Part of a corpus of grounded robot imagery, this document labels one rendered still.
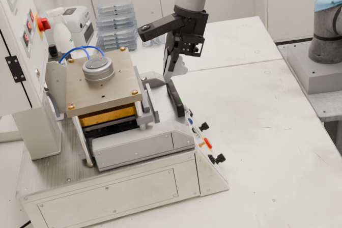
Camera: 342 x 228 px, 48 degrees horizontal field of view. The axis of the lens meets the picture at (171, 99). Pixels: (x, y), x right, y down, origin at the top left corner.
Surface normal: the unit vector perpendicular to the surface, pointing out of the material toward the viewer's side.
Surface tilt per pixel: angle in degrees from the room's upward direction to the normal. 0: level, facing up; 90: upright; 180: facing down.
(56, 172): 0
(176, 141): 90
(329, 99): 0
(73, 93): 0
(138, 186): 90
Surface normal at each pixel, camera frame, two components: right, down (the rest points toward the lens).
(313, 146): -0.14, -0.83
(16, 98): 0.22, 0.51
